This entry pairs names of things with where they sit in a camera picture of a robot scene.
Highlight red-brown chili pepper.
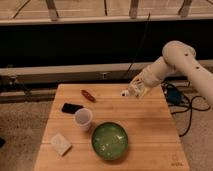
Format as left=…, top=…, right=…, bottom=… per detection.
left=81, top=90, right=96, bottom=103

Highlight black hanging cable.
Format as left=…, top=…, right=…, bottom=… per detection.
left=119, top=12, right=152, bottom=81

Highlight black phone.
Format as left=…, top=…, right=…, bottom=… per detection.
left=62, top=103, right=83, bottom=114

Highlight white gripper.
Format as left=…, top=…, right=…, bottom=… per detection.
left=130, top=69, right=160, bottom=98

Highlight blue box on floor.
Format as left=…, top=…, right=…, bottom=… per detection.
left=166, top=88, right=182, bottom=104

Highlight green bowl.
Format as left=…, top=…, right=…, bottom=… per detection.
left=91, top=122, right=128, bottom=161

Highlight clear plastic cup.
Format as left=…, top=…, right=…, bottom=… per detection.
left=74, top=108, right=93, bottom=131

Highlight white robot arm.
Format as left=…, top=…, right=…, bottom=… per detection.
left=128, top=41, right=213, bottom=108

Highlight white sponge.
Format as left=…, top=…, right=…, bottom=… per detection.
left=50, top=133, right=72, bottom=156

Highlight black floor cables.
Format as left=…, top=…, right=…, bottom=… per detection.
left=161, top=81, right=212, bottom=138

